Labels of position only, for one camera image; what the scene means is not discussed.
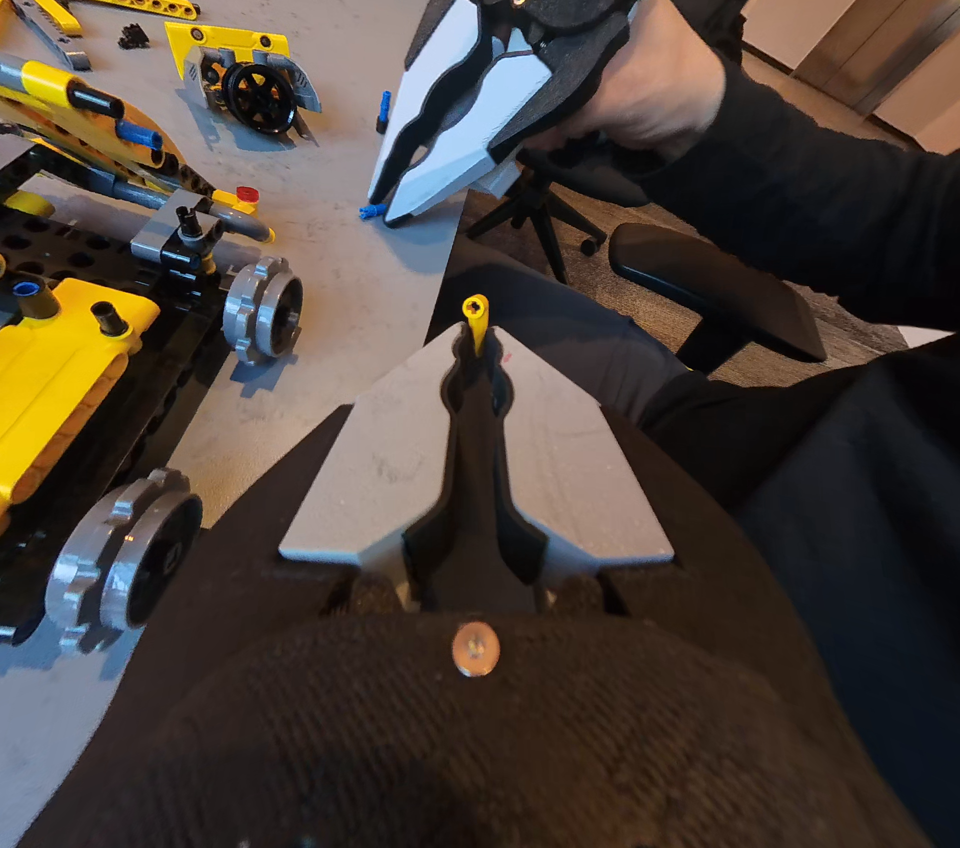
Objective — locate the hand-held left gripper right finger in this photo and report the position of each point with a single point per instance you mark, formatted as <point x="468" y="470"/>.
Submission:
<point x="577" y="480"/>

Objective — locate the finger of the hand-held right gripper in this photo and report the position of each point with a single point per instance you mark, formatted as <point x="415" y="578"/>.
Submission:
<point x="487" y="120"/>
<point x="435" y="52"/>

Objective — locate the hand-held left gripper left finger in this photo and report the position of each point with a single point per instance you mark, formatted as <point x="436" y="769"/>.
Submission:
<point x="375" y="480"/>

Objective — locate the short blue pin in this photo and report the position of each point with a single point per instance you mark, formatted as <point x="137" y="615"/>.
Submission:
<point x="371" y="211"/>

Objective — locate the yellow wedge piece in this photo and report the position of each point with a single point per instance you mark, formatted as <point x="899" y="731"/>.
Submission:
<point x="475" y="315"/>

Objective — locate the person's right hand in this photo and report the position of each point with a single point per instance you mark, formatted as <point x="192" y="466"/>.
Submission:
<point x="660" y="82"/>

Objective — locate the yellow grey wheel assembly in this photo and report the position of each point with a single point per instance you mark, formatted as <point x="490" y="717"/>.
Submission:
<point x="255" y="90"/>

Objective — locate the black mesh armrest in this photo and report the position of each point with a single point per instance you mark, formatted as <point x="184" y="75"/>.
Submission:
<point x="712" y="285"/>

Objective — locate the small black connector piece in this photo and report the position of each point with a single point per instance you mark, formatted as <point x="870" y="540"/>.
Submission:
<point x="133" y="36"/>

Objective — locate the yellow toy brick car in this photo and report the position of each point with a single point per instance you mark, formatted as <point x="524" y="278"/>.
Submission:
<point x="60" y="375"/>

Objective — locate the dark gear rack piece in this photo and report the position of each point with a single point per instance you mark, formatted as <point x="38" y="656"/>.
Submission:
<point x="52" y="34"/>

